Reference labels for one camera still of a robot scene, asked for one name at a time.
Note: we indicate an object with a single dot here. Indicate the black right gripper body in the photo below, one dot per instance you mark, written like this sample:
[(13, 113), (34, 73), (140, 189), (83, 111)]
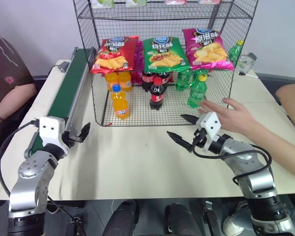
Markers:
[(199, 137)]

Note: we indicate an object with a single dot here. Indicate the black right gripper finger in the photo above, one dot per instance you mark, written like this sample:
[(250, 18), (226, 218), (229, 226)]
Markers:
[(190, 118), (179, 140)]

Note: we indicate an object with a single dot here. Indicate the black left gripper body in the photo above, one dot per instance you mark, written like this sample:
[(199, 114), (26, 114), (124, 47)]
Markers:
[(72, 138)]

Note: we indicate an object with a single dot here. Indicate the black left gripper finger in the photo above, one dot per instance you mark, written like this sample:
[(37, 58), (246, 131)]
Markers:
[(86, 127), (82, 139)]

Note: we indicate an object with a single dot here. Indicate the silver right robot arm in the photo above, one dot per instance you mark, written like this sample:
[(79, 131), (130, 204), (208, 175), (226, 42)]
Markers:
[(250, 167)]

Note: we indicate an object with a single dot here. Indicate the bare person forearm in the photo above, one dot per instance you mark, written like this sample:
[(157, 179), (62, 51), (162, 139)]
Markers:
[(280, 150)]

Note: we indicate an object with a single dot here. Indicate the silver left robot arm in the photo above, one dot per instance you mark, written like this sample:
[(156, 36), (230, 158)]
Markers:
[(30, 172)]

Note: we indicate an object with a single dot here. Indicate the green conveyor belt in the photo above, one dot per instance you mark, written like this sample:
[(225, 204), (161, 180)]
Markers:
[(64, 88)]

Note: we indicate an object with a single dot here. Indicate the bare person hand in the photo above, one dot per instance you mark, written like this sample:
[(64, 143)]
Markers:
[(238, 120)]

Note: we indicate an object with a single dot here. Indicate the yellow-capped green soda bottle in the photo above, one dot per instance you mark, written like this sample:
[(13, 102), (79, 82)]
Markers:
[(197, 93), (235, 51)]

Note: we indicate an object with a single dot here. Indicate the red-capped cola bottle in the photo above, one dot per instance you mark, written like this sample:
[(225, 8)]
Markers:
[(157, 97)]

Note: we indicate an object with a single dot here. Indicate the blue-capped orange soda bottle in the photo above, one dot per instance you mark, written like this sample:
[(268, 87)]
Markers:
[(120, 105)]

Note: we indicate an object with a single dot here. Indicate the green chips bag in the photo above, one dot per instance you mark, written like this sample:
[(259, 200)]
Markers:
[(164, 54)]

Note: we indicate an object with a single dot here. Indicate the magenta chips bag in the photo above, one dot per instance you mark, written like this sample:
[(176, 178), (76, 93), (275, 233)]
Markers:
[(209, 51)]

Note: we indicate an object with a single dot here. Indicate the white marker pen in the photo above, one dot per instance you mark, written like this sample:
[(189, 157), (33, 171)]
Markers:
[(248, 75)]

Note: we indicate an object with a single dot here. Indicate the purple snack bag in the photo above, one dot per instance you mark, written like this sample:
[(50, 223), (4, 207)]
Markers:
[(138, 61)]

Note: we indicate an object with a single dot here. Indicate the red chips bag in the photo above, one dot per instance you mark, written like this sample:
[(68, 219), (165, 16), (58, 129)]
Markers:
[(115, 54)]

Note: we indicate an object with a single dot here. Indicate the dark rounded robot leg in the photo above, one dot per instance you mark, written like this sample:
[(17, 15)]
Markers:
[(182, 220), (121, 218)]

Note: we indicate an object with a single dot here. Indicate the person in brown shirt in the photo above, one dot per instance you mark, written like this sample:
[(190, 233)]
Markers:
[(5, 78)]

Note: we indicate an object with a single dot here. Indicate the bare person knee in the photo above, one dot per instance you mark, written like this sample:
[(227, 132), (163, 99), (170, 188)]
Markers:
[(291, 94)]

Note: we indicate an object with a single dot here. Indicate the red snack packet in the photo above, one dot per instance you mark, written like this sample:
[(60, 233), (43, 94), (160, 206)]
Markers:
[(210, 1), (175, 1)]

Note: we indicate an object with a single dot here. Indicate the green snack packet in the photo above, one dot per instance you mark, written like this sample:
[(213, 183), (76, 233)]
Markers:
[(103, 2), (137, 2)]

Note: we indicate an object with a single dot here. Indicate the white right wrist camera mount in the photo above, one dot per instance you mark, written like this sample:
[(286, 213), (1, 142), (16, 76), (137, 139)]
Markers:
[(211, 124)]

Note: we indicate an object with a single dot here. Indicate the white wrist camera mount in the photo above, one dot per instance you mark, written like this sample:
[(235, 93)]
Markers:
[(211, 124), (51, 132)]

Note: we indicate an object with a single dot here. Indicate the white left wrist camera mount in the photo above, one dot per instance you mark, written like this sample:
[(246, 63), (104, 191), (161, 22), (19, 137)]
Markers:
[(51, 132)]

